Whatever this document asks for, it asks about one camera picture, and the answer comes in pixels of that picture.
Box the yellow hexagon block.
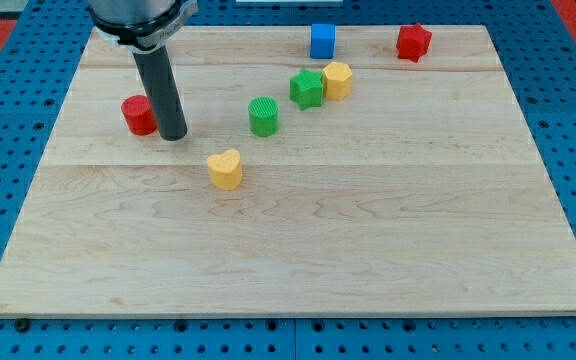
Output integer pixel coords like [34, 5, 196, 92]
[322, 62, 353, 100]

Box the red cylinder block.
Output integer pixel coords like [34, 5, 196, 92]
[121, 95, 157, 136]

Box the green cylinder block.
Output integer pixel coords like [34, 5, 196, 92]
[248, 96, 279, 137]

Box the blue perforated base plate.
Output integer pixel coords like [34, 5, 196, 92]
[0, 1, 576, 359]

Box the blue cube block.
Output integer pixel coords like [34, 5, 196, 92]
[310, 23, 336, 59]

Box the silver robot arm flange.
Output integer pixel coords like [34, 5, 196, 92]
[88, 0, 199, 54]

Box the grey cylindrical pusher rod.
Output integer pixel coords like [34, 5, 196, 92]
[133, 46, 188, 141]

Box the green star block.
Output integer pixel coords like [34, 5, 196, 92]
[289, 68, 324, 110]

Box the red star block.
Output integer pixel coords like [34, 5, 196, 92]
[396, 23, 432, 63]

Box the yellow heart block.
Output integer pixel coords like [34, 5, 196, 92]
[206, 149, 243, 190]

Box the light wooden board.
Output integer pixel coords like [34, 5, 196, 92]
[0, 25, 576, 319]

